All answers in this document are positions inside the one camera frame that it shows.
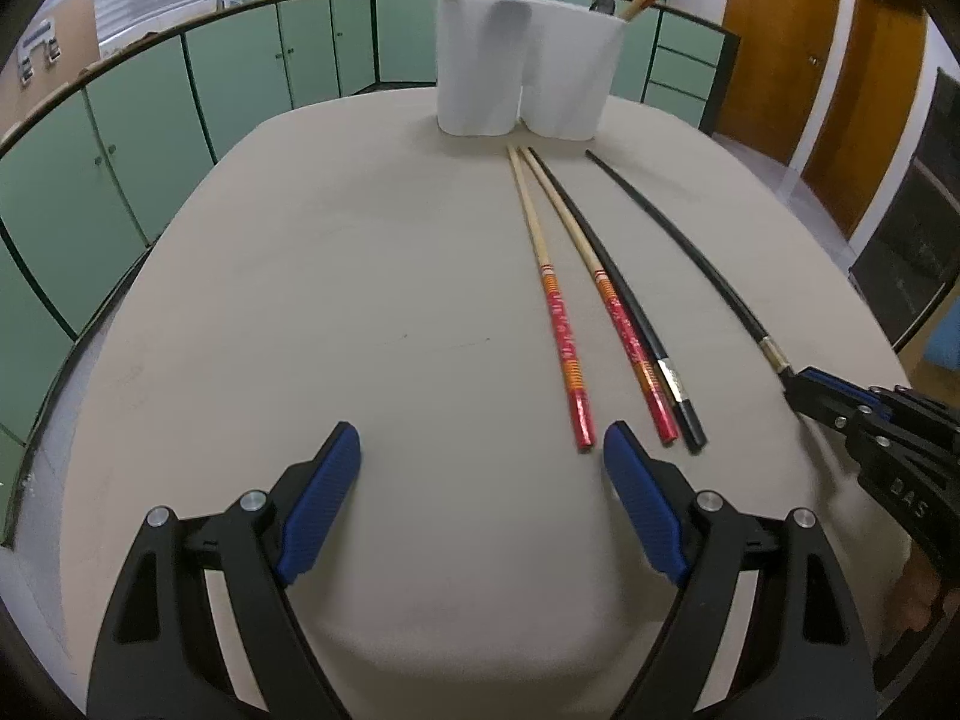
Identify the person's right hand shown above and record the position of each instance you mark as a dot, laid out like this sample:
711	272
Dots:
915	596

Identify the bamboo chopstick red patterned end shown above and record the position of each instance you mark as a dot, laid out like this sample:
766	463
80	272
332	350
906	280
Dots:
559	315
615	315

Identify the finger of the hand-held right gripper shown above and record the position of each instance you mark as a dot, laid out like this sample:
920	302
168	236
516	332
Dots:
821	399
855	390

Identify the wooden board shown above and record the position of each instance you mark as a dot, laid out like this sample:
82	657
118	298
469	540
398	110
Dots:
75	22

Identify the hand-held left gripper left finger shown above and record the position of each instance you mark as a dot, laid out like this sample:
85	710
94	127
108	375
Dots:
319	502

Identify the green lower kitchen cabinets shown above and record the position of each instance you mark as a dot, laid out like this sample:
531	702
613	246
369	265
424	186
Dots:
112	135

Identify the white two-compartment utensil holder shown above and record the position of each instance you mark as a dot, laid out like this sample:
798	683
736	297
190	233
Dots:
480	75

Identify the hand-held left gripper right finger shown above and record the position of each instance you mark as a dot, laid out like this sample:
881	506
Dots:
645	502

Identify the light blue object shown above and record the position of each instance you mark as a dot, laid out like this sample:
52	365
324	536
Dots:
945	337

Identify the black cabinet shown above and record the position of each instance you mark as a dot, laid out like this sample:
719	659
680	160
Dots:
915	240

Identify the silver metal spoon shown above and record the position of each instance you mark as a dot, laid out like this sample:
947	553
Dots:
603	4

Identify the plain wooden door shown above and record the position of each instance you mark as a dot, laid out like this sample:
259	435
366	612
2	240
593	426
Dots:
862	105

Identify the white mount on board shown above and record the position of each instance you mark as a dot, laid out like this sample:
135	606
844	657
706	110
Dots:
37	37

